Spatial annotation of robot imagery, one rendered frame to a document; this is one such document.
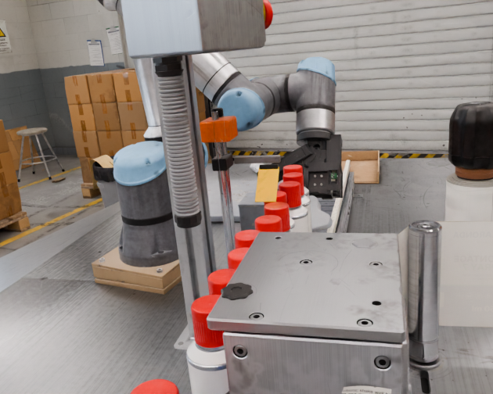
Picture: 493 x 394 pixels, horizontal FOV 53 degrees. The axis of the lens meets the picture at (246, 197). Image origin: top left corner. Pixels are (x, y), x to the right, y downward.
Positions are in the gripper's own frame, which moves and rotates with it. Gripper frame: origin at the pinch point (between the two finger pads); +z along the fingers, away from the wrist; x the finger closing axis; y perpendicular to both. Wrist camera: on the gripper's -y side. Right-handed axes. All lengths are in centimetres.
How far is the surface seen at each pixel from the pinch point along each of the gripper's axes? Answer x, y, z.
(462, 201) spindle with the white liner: -12.4, 26.1, -4.6
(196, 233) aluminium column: -21.1, -12.8, 1.9
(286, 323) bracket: -64, 10, 13
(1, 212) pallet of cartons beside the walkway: 226, -272, -46
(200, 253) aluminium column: -19.5, -12.5, 4.8
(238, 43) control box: -42.4, -1.0, -16.9
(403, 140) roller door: 398, 34, -149
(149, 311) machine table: -4.2, -27.7, 14.4
